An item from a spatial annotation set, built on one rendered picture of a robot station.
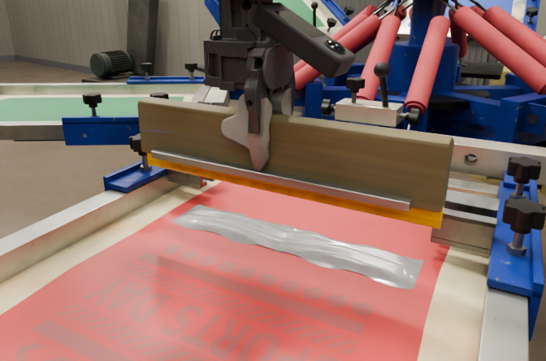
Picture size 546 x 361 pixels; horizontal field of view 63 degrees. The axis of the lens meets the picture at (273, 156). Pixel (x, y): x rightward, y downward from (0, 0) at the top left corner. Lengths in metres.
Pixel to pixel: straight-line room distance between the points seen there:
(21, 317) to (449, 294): 0.47
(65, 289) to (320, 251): 0.31
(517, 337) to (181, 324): 0.32
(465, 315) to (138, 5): 6.51
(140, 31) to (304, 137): 6.37
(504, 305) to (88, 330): 0.42
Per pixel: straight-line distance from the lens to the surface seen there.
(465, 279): 0.60
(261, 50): 0.49
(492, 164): 0.83
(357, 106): 0.90
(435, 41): 1.18
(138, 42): 6.90
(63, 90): 1.77
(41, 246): 0.65
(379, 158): 0.48
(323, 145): 0.50
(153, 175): 0.76
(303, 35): 0.48
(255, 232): 0.64
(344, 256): 0.60
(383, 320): 0.51
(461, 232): 0.61
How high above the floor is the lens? 1.27
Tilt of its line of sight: 19 degrees down
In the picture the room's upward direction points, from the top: straight up
